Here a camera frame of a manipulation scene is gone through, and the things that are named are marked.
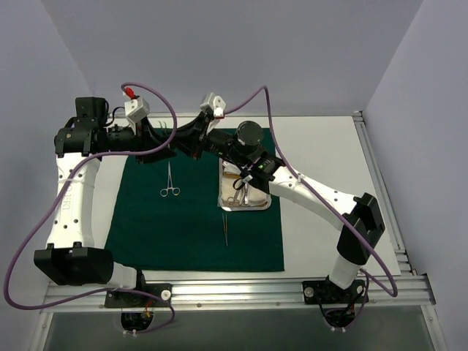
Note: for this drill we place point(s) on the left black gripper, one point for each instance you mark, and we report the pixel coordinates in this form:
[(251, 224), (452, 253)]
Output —
[(144, 139)]

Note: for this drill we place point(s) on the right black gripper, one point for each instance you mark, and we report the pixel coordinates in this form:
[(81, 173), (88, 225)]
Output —
[(199, 137)]

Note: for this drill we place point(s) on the silver instrument tray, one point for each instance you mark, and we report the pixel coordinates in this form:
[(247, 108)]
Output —
[(255, 200)]

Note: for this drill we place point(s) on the green surgical cloth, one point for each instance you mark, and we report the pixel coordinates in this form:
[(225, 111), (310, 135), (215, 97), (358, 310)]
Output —
[(185, 233)]

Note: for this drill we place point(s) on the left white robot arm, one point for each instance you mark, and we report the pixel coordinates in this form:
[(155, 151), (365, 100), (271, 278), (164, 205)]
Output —
[(70, 256)]

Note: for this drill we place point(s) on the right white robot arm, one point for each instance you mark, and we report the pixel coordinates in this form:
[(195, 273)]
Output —
[(322, 228)]

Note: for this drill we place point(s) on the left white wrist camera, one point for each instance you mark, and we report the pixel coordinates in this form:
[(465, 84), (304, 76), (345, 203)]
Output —
[(136, 109)]

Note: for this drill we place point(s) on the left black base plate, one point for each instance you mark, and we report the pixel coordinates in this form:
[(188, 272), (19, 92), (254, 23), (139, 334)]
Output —
[(127, 300)]

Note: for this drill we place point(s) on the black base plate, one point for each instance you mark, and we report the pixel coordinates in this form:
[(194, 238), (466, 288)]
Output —
[(324, 292), (127, 300)]

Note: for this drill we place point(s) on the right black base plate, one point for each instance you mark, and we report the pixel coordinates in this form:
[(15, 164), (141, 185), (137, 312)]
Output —
[(324, 292)]

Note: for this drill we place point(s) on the aluminium right side rail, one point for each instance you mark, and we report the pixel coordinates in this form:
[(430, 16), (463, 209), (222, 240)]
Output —
[(392, 227)]

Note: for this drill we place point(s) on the aluminium rail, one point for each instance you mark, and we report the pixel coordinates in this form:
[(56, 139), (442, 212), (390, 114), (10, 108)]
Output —
[(284, 294), (392, 227)]

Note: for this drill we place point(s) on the aluminium front rail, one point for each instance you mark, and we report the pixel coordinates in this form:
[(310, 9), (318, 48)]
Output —
[(284, 294)]

